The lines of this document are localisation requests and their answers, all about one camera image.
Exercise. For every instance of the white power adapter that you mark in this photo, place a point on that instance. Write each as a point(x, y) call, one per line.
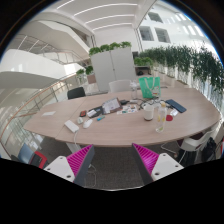
point(71, 126)

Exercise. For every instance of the blue marker pen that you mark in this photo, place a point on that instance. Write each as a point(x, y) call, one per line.
point(100, 118)

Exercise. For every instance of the white chair at right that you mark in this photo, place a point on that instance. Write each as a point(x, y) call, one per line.
point(192, 145)

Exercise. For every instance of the clear bottle at back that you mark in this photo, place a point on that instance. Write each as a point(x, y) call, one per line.
point(133, 87)

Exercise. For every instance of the dark blue tablet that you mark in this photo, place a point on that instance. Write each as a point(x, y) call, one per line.
point(176, 105)

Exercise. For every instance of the hanging green plants row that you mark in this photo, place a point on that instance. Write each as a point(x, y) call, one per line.
point(201, 63)

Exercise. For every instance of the red and blue chair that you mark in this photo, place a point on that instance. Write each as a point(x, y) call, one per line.
point(35, 158)

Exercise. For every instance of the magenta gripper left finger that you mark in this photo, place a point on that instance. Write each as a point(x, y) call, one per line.
point(73, 167)

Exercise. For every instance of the white mug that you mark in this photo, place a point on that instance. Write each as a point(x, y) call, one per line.
point(148, 112)

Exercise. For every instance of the white computer mouse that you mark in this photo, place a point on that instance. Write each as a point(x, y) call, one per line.
point(87, 123)

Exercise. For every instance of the white chair behind table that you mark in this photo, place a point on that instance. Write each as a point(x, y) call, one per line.
point(119, 86)

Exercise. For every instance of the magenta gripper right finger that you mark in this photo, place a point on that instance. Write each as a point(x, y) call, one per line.
point(153, 166)

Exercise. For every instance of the clear plastic water bottle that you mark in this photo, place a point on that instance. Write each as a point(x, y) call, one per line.
point(161, 117)

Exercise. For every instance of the white cabinet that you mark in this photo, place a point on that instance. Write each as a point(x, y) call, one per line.
point(113, 65)

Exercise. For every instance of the black office chair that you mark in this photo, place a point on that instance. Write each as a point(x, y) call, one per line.
point(76, 93)

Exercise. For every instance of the red bottle cap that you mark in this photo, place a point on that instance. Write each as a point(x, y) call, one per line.
point(169, 118)

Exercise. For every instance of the green tote bag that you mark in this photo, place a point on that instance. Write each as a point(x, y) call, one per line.
point(150, 87)

